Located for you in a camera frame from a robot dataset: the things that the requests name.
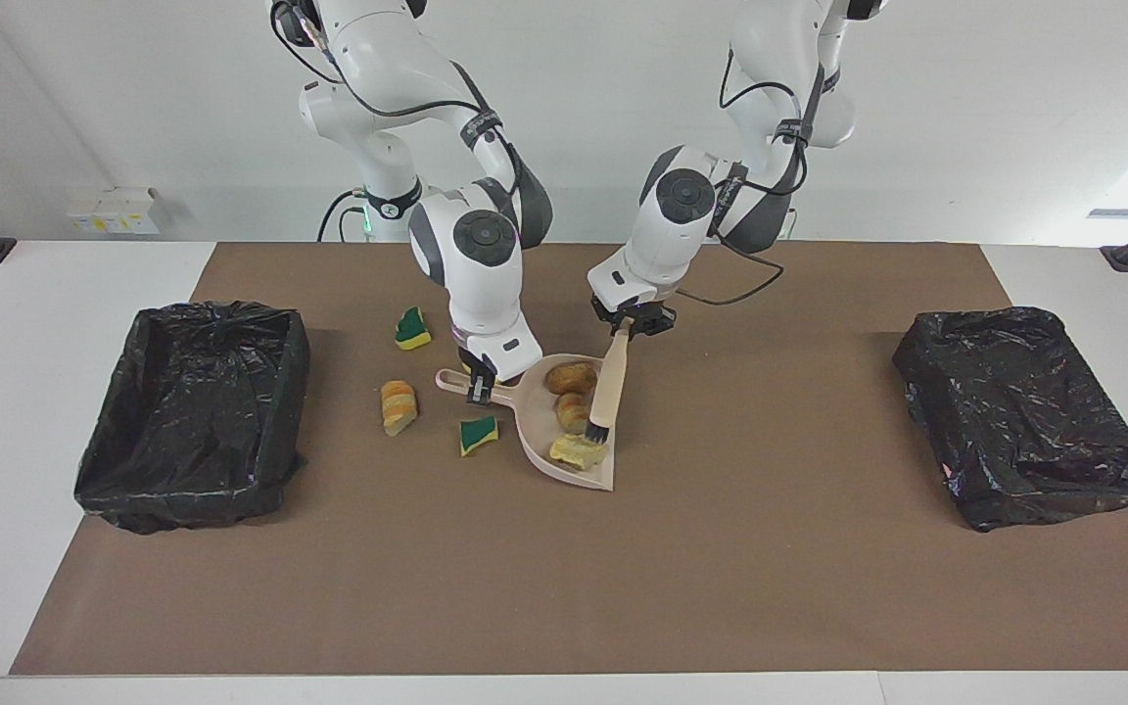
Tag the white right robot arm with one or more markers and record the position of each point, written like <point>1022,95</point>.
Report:
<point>471,284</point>

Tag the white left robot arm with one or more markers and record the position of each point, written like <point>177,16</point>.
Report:
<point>672,235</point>

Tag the white wall socket box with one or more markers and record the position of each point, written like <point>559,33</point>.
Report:
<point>114,211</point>

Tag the brown bread roll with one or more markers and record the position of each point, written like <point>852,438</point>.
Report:
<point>572,378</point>

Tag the black-bagged trash bin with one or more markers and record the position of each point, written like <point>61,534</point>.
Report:
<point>182,411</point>

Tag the green yellow sponge piece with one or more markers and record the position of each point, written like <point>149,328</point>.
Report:
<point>478,433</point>
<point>413,328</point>

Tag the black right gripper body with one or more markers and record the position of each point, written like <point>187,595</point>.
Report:
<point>484,370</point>

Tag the black-bagged bin with pink spot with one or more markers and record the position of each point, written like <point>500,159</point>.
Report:
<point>1014,411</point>

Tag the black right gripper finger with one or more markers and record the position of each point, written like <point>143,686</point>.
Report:
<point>482,392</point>

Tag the striped orange bread piece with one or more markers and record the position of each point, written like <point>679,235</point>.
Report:
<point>398,406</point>

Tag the pale torn bread piece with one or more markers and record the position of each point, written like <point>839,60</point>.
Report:
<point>574,452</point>

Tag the brown table mat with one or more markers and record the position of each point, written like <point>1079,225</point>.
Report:
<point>721,568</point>

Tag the tan bread piece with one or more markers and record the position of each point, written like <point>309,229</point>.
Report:
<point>572,416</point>

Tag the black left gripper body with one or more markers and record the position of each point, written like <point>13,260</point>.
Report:
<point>662,318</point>

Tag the beige plastic dustpan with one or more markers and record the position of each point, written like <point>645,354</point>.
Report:
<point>537,436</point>

